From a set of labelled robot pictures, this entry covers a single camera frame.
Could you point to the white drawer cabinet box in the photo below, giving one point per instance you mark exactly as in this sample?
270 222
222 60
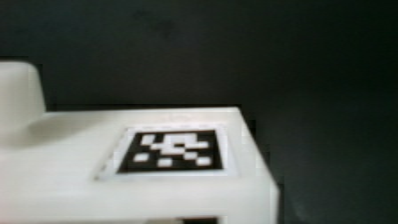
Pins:
128 166

